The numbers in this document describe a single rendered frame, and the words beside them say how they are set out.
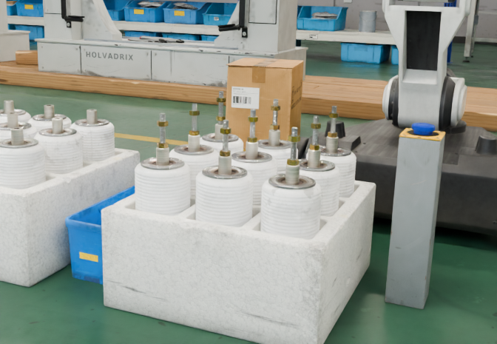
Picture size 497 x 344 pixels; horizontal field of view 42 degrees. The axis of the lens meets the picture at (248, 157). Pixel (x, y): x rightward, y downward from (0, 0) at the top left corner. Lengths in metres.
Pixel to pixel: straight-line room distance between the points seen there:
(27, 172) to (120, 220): 0.25
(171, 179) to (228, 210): 0.11
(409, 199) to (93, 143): 0.69
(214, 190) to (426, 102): 0.80
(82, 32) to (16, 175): 2.69
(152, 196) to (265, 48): 2.25
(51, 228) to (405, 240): 0.66
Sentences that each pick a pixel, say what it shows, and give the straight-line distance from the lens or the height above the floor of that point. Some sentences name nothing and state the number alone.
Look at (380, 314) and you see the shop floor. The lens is 1.19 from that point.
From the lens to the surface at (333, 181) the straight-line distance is 1.11.
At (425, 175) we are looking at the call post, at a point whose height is 0.25.
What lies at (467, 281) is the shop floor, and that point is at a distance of 1.37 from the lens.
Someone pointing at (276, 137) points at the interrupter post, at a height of 0.27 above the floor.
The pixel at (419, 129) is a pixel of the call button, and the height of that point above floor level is 0.32.
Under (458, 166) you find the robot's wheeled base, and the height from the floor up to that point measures 0.19.
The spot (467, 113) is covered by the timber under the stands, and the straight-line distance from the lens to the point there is 2.96.
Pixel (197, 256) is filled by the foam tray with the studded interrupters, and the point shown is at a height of 0.13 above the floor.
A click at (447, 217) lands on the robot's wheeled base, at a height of 0.07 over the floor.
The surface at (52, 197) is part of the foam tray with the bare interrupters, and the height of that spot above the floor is 0.15.
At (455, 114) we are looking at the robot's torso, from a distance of 1.71.
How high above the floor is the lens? 0.54
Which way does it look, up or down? 14 degrees down
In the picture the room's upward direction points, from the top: 2 degrees clockwise
